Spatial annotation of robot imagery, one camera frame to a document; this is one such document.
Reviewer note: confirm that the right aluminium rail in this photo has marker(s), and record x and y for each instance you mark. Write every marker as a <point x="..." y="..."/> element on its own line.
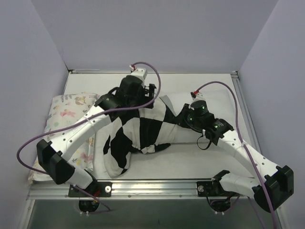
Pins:
<point x="248" y="123"/>

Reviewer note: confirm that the front aluminium rail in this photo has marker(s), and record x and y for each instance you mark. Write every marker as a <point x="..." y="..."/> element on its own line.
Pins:
<point x="147" y="189"/>

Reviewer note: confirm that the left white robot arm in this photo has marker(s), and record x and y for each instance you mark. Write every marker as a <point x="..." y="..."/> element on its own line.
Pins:
<point x="54" y="156"/>

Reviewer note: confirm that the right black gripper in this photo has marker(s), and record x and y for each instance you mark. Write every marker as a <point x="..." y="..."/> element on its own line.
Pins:
<point x="185" y="115"/>

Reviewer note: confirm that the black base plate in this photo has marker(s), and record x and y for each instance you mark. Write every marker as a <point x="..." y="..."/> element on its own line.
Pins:
<point x="208" y="188"/>
<point x="96" y="189"/>

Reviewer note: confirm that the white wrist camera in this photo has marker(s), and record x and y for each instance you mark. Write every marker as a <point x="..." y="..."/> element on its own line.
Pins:
<point x="197" y="96"/>
<point x="139" y="71"/>

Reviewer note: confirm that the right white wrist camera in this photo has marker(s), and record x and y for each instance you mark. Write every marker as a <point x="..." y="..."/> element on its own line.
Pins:
<point x="197" y="96"/>

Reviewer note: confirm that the white pillow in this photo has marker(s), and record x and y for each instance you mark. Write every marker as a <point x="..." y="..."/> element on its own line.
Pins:
<point x="218" y="103"/>

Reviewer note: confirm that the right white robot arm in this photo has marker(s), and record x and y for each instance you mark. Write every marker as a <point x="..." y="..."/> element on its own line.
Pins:
<point x="270" y="184"/>

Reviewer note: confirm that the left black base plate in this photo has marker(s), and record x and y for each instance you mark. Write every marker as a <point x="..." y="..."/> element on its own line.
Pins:
<point x="96" y="189"/>

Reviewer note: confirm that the aluminium rail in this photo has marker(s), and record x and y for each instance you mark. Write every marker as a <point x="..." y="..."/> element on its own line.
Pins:
<point x="248" y="123"/>
<point x="147" y="189"/>

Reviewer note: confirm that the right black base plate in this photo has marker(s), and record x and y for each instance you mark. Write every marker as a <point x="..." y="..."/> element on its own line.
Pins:
<point x="208" y="188"/>

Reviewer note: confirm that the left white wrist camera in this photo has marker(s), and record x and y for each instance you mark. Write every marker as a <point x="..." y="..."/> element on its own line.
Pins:
<point x="139" y="71"/>

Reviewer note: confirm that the floral patterned pillow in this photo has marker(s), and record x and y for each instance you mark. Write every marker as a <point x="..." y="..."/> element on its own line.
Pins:
<point x="65" y="111"/>

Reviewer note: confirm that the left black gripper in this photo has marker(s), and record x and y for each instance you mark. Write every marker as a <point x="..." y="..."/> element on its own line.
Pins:
<point x="147" y="93"/>

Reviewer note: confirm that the black white checkered pillowcase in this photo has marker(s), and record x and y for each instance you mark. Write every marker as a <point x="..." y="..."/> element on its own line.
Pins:
<point x="146" y="130"/>

